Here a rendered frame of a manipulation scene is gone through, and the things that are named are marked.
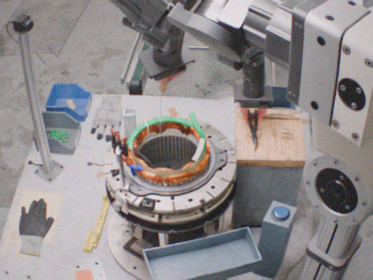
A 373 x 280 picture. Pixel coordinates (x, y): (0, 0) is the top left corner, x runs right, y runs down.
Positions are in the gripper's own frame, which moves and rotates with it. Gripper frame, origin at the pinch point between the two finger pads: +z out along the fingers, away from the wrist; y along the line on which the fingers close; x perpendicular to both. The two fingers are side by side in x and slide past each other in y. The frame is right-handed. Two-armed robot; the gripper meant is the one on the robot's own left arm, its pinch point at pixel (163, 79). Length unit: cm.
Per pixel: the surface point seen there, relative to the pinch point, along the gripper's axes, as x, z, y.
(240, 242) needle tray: 35.5, 20.2, -3.0
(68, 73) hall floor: -140, 197, -14
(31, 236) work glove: 2, 54, 45
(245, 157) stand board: 15.4, 24.6, -16.6
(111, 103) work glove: -39, 73, -4
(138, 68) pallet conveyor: -55, 84, -22
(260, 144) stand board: 13.6, 25.7, -22.4
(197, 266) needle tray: 36.4, 18.9, 9.3
